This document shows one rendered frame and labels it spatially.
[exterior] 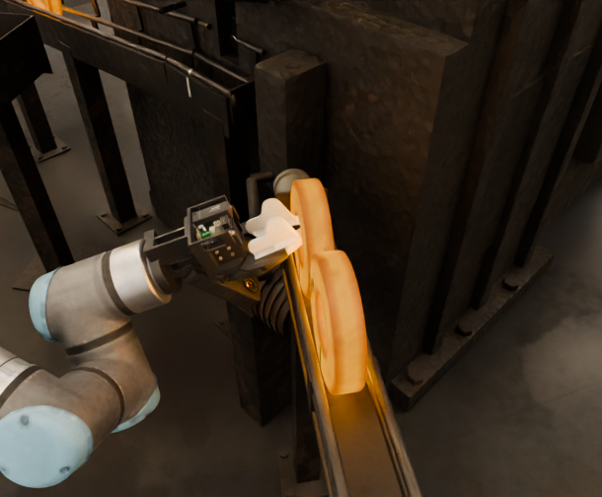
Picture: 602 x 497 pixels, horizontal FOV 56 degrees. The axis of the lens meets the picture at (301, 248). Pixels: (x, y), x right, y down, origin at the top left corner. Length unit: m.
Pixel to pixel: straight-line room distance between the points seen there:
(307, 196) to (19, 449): 0.41
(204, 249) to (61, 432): 0.25
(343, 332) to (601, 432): 1.06
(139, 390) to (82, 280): 0.16
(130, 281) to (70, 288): 0.08
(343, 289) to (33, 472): 0.37
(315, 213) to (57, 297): 0.34
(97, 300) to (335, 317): 0.32
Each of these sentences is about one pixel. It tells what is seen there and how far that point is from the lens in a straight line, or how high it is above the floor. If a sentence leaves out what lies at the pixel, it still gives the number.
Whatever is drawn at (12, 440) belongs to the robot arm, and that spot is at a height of 0.67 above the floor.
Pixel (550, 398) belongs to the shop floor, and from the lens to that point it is 1.53.
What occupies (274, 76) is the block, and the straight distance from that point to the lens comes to 0.91.
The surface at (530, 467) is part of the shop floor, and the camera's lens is 1.42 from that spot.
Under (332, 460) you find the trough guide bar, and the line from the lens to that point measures 0.55.
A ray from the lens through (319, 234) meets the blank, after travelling 0.66.
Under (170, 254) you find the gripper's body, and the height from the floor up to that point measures 0.72.
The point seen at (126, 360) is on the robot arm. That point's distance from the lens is 0.77.
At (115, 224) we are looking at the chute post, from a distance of 1.91.
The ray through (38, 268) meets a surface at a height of 0.01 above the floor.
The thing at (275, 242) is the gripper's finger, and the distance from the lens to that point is 0.70.
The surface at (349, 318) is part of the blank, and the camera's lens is 0.55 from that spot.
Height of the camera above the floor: 1.21
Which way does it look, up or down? 44 degrees down
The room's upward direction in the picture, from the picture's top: straight up
